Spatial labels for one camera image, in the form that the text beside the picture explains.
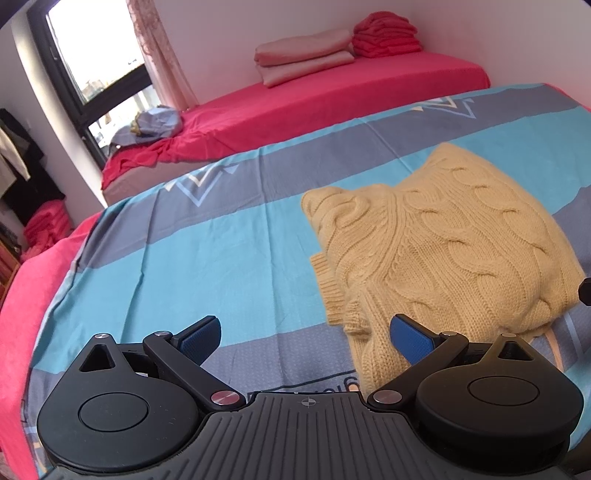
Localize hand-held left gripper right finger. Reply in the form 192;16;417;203
367;314;539;409

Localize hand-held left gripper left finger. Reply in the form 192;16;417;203
78;315;246;411

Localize yellow cable-knit cardigan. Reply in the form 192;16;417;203
301;142;587;407

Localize hanging dark clothes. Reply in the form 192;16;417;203
0;108;66;219

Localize stack of red folded clothes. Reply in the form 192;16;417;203
353;11;423;59

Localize blue grey patterned bedsheet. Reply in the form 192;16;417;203
28;83;591;476

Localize pink red blanket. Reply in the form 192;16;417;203
0;217;100;480

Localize pile of red cloths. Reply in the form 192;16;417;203
23;200;75;253

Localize wooden furniture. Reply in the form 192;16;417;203
0;235;22;297

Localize blue grey crumpled cloth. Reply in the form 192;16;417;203
111;105;184;148

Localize red sheeted bed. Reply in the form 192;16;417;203
102;51;491;206

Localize pink lace curtain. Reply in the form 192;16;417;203
127;0;200;112

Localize pink folded blanket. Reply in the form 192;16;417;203
257;51;356;88

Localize dark framed window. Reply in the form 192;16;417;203
27;0;160;169

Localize pink pillows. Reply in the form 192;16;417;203
255;28;354;66

